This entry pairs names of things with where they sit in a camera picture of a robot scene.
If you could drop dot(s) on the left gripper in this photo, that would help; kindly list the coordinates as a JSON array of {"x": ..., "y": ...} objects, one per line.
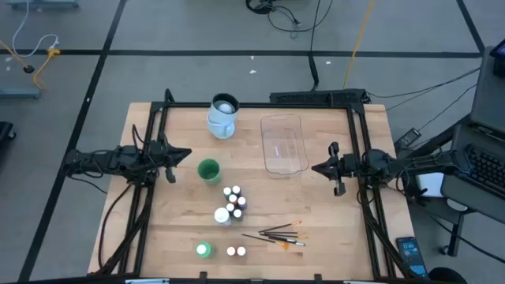
[{"x": 159, "y": 155}]

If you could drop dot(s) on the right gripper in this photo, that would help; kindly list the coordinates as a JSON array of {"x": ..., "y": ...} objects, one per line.
[{"x": 347, "y": 165}]

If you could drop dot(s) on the green plastic cup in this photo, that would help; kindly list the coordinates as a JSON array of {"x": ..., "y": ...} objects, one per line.
[{"x": 209, "y": 171}]

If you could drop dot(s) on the clear plastic bin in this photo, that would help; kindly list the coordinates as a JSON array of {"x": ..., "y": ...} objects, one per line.
[{"x": 284, "y": 146}]

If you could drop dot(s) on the small white-capped paint bottle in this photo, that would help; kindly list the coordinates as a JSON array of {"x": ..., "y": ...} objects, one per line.
[{"x": 227, "y": 191}]

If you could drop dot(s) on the blue paint bottle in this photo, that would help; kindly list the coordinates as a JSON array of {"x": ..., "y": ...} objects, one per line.
[{"x": 236, "y": 189}]

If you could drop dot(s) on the orange and black paint bottle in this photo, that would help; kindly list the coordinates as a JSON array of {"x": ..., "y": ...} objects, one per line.
[{"x": 233, "y": 198}]

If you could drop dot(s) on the thin brush orange tip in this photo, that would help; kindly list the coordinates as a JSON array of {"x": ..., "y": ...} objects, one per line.
[{"x": 280, "y": 227}]

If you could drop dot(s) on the black brush gold ferrule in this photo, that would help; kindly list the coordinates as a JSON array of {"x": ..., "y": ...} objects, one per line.
[{"x": 286, "y": 234}]

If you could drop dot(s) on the purple and black paint bottle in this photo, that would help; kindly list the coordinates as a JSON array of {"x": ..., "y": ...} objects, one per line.
[{"x": 242, "y": 202}]

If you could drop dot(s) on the black brush silver ferrule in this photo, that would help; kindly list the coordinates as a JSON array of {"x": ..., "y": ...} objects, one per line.
[{"x": 294, "y": 241}]

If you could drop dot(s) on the green and black paint bottle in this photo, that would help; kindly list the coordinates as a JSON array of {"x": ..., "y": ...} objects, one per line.
[{"x": 237, "y": 213}]

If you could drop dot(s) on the large green paint bottle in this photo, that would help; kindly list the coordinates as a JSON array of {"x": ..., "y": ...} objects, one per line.
[{"x": 204, "y": 249}]

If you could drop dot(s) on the grey and black paint bottle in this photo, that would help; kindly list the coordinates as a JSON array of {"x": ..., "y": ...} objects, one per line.
[{"x": 241, "y": 251}]

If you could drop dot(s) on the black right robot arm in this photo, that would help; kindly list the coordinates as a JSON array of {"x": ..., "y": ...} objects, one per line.
[{"x": 418, "y": 161}]

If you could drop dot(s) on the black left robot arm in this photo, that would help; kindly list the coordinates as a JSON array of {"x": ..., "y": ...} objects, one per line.
[{"x": 102, "y": 159}]

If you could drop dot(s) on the white cup with water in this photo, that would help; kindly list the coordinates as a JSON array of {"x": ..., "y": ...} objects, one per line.
[{"x": 221, "y": 118}]

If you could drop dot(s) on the black power strip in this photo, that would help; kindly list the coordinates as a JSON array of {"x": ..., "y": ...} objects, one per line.
[{"x": 315, "y": 96}]

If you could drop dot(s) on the black power adapter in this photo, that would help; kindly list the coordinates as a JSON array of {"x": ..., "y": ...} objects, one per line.
[{"x": 408, "y": 137}]

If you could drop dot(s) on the white box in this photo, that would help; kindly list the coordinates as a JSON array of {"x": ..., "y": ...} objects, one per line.
[{"x": 430, "y": 185}]

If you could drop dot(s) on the silver clamp bar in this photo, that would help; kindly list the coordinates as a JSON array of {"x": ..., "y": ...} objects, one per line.
[
  {"x": 147, "y": 281},
  {"x": 361, "y": 282}
]

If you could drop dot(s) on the black smartphone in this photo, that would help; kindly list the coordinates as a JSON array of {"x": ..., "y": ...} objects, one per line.
[{"x": 412, "y": 256}]

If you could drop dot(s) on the white round object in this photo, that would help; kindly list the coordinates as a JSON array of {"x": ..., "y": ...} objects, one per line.
[{"x": 457, "y": 205}]

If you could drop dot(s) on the black laptop stand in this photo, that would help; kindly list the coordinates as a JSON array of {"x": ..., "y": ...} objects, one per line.
[{"x": 455, "y": 232}]

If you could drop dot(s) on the black round object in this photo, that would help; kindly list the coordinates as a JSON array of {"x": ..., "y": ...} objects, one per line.
[{"x": 447, "y": 277}]

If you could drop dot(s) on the grey-blue metal table foot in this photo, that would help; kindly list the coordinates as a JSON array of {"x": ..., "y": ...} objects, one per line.
[
  {"x": 19, "y": 93},
  {"x": 43, "y": 4}
]

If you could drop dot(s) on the black round floor plug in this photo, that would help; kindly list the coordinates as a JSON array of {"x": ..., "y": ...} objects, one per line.
[{"x": 28, "y": 69}]

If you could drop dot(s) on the black caster wheel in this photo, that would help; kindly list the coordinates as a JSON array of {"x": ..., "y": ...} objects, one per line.
[{"x": 4, "y": 132}]

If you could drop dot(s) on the grey laptop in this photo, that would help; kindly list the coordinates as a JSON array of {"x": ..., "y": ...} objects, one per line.
[{"x": 489, "y": 98}]

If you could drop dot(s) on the black tablet blue screen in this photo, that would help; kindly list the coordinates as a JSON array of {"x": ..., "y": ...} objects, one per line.
[{"x": 499, "y": 57}]

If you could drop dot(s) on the black aluminium table frame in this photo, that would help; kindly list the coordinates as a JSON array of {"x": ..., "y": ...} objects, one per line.
[{"x": 256, "y": 105}]

